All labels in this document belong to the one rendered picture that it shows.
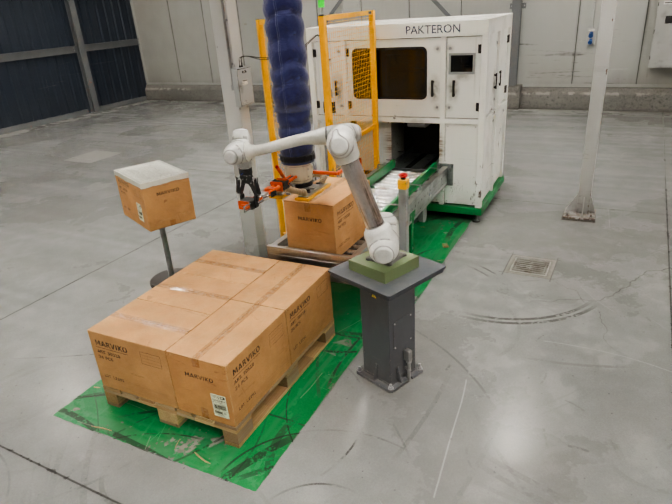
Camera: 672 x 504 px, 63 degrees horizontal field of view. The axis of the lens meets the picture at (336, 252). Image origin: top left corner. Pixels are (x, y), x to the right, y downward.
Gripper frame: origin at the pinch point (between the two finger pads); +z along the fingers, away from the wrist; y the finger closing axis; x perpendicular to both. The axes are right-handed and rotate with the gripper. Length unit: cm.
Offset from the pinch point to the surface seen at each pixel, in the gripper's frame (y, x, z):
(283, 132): 3, -49, -29
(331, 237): -15, -68, 48
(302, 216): 7, -69, 35
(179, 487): -5, 99, 119
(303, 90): -10, -55, -53
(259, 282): 16, -21, 65
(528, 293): -138, -162, 119
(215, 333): 6, 41, 65
